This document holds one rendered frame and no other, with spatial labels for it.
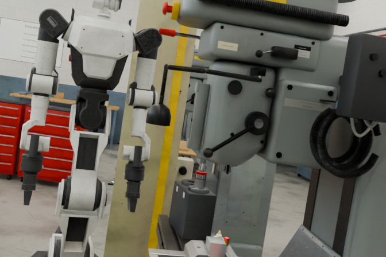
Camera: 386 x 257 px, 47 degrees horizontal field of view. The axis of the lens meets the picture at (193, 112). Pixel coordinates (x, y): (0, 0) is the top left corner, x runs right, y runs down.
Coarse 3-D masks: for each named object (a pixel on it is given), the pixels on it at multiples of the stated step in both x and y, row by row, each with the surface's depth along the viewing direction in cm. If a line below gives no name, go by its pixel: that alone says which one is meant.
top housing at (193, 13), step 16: (192, 0) 127; (272, 0) 129; (288, 0) 130; (304, 0) 131; (320, 0) 132; (336, 0) 133; (192, 16) 129; (208, 16) 128; (224, 16) 128; (240, 16) 128; (256, 16) 129; (272, 16) 130; (288, 32) 132; (304, 32) 132; (320, 32) 132
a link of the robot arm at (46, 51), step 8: (40, 48) 191; (48, 48) 192; (56, 48) 194; (40, 56) 191; (48, 56) 192; (56, 56) 196; (40, 64) 192; (48, 64) 192; (32, 72) 192; (40, 72) 192; (48, 72) 193; (56, 72) 196; (56, 80) 195; (56, 88) 192
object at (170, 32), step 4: (160, 28) 148; (160, 32) 147; (164, 32) 147; (168, 32) 147; (172, 32) 148; (176, 32) 149; (172, 36) 148; (180, 36) 149; (184, 36) 149; (188, 36) 149; (192, 36) 149; (196, 36) 149
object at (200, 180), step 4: (196, 176) 182; (200, 176) 182; (204, 176) 182; (196, 180) 182; (200, 180) 182; (204, 180) 182; (196, 184) 182; (200, 184) 182; (204, 184) 183; (196, 188) 182; (200, 188) 182
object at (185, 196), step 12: (192, 180) 197; (180, 192) 187; (192, 192) 180; (204, 192) 180; (180, 204) 185; (192, 204) 178; (204, 204) 179; (180, 216) 183; (192, 216) 178; (204, 216) 180; (180, 228) 181; (192, 228) 178; (204, 228) 180
